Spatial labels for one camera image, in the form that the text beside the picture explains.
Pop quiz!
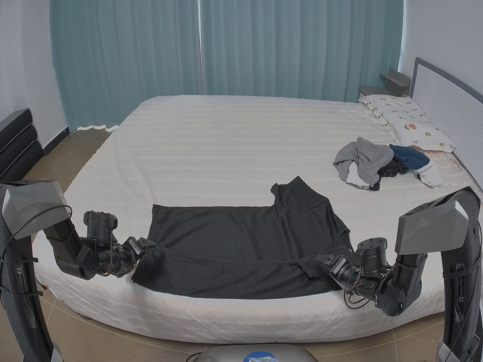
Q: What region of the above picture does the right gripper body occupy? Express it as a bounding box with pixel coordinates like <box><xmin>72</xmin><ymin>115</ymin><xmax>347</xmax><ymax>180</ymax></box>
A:
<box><xmin>328</xmin><ymin>256</ymin><xmax>361</xmax><ymax>290</ymax></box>

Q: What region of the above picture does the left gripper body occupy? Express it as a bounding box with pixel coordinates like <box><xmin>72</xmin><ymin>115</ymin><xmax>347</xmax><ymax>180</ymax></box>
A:
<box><xmin>119</xmin><ymin>236</ymin><xmax>146</xmax><ymax>269</ymax></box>

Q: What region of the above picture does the black T-shirt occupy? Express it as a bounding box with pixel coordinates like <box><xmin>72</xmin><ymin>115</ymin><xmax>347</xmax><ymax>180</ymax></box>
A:
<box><xmin>132</xmin><ymin>176</ymin><xmax>353</xmax><ymax>300</ymax></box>

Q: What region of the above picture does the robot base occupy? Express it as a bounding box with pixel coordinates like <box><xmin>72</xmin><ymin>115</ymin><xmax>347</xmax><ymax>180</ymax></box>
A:
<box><xmin>189</xmin><ymin>345</ymin><xmax>319</xmax><ymax>362</ymax></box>

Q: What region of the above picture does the pile of clothes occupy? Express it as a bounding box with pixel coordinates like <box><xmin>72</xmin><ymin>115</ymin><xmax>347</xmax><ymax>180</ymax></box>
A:
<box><xmin>333</xmin><ymin>137</ymin><xmax>442</xmax><ymax>192</ymax></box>

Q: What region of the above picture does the bed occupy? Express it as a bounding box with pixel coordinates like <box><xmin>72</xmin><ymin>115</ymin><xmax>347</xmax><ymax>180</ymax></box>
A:
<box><xmin>34</xmin><ymin>57</ymin><xmax>483</xmax><ymax>344</ymax></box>

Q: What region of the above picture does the black chest of drawers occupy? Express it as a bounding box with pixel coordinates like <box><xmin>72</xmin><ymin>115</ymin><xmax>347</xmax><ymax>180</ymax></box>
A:
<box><xmin>0</xmin><ymin>108</ymin><xmax>43</xmax><ymax>182</ymax></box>

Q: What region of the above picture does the white printed pillow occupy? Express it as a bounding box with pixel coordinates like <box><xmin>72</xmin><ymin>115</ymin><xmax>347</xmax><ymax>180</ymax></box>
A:
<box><xmin>358</xmin><ymin>94</ymin><xmax>456</xmax><ymax>153</ymax></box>

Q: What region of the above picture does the grey bedside table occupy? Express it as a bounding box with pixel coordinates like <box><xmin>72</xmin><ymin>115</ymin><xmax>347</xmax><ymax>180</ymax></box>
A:
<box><xmin>359</xmin><ymin>67</ymin><xmax>411</xmax><ymax>98</ymax></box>

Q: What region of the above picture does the blue-green curtain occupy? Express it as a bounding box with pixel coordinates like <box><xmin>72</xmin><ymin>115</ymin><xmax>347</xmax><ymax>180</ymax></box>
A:
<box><xmin>200</xmin><ymin>0</ymin><xmax>404</xmax><ymax>101</ymax></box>
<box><xmin>51</xmin><ymin>0</ymin><xmax>204</xmax><ymax>131</ymax></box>

